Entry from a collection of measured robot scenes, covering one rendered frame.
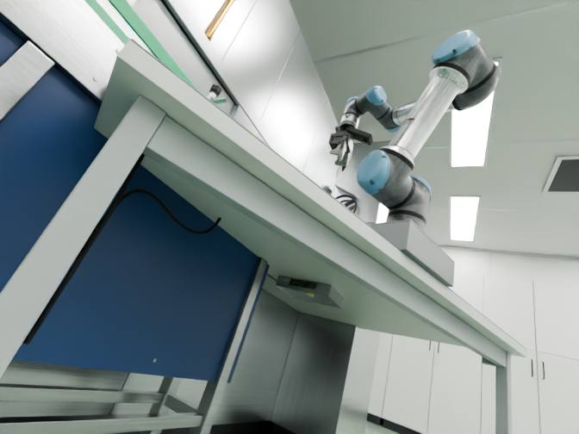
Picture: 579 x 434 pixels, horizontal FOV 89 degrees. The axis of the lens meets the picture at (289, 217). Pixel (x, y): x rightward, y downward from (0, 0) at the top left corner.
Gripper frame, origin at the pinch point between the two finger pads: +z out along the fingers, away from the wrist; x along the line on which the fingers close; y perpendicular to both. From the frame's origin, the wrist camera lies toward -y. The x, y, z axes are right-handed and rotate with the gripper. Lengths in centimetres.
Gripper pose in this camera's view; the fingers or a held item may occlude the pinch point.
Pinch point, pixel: (342, 164)
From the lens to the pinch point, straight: 121.1
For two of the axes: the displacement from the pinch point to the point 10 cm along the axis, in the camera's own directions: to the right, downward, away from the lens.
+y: -8.6, -0.5, 5.0
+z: -2.9, 8.7, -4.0
